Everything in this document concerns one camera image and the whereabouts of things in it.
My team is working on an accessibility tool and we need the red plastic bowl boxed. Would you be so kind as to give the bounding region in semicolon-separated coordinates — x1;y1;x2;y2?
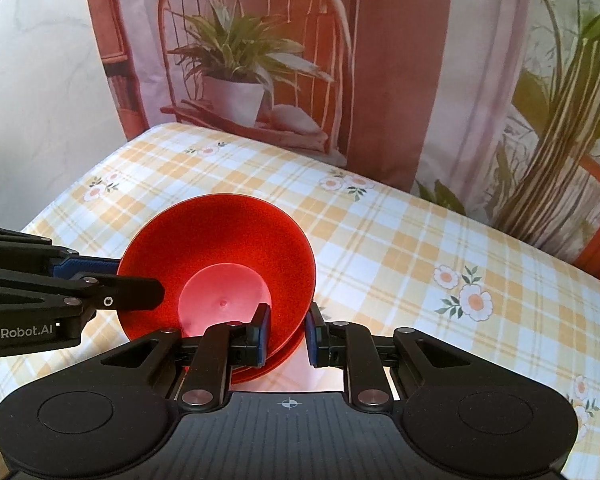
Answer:
118;194;316;384

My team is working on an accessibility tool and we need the yellow plaid floral tablecloth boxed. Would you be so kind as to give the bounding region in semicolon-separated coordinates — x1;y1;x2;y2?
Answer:
28;124;600;479

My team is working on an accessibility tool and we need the printed plant chair backdrop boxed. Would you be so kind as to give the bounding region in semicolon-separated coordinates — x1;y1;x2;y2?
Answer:
87;0;600;279

